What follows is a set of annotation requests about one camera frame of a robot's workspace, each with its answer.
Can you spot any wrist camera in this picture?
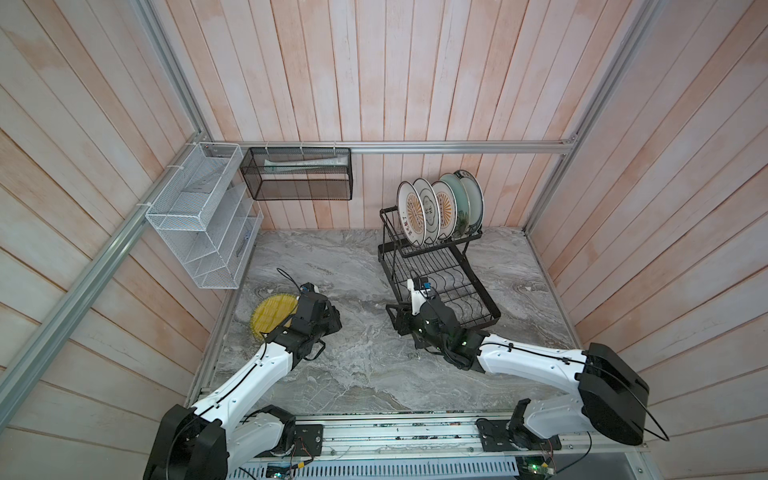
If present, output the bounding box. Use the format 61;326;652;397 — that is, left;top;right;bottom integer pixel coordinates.
407;276;435;316
299;283;319;295

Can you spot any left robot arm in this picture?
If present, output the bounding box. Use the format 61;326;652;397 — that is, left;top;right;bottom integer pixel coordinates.
143;283;341;479

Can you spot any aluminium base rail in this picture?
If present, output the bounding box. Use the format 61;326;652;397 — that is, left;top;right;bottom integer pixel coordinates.
295;412;625;460

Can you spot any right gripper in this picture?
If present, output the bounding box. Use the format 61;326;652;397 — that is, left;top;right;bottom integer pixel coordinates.
386;299;448;354

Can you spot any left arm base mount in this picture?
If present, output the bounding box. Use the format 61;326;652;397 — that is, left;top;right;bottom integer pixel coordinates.
260;424;324;458

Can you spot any white wire mesh shelf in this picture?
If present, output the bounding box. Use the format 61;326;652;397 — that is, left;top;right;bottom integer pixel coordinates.
146;142;263;290

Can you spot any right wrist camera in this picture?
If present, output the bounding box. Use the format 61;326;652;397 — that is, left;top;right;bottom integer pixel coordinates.
407;276;435;316

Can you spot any orange sunburst plate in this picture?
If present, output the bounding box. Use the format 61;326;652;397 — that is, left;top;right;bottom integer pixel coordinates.
397;181;425;247
432;180;457;240

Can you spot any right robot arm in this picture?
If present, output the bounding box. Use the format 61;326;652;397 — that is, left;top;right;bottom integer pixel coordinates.
386;297;650;450

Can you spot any yellow round plate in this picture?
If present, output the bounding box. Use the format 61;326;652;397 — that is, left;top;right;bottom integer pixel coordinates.
250;294;298;342

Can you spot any mint green flower plate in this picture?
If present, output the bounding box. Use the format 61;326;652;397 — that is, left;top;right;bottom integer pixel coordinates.
440;173;470;239

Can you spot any green rim white plate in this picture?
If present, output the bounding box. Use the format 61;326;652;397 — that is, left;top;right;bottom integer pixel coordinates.
454;169;485;235

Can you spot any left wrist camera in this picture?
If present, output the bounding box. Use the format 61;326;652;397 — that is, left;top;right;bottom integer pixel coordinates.
299;283;319;295

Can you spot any black two-tier dish rack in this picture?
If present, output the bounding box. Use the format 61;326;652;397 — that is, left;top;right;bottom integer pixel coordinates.
378;206;501;329

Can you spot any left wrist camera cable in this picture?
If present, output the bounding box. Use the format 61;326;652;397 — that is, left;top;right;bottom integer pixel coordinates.
275;267;304;294

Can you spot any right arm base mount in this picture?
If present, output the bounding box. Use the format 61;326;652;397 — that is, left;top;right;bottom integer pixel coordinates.
475;418;562;452

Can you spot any black mesh wall basket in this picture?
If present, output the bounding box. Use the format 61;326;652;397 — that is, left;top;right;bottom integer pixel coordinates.
240;146;354;201

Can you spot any white plate green clover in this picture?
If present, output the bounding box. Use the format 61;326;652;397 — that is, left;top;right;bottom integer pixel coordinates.
413;178;440;246

